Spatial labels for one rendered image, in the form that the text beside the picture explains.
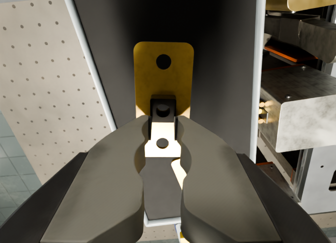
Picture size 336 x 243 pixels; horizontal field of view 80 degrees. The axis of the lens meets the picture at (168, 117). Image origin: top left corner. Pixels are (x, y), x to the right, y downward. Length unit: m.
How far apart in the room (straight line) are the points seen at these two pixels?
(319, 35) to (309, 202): 0.43
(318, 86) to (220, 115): 0.17
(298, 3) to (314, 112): 0.13
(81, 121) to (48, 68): 0.20
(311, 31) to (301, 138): 0.15
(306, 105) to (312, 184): 0.33
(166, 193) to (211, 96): 0.13
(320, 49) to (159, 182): 0.26
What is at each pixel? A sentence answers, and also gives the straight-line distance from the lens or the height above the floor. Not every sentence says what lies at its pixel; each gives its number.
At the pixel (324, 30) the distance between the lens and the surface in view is 0.32.
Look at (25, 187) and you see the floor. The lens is 2.35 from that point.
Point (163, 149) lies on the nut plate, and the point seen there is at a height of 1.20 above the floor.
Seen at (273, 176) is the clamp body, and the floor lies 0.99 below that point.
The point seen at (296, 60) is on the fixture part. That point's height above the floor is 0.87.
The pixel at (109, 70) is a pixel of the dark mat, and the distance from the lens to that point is 0.18.
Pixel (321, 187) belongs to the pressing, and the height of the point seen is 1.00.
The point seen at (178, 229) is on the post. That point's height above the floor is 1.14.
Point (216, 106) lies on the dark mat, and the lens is 0.19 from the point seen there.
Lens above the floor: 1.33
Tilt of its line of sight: 61 degrees down
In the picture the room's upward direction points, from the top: 178 degrees clockwise
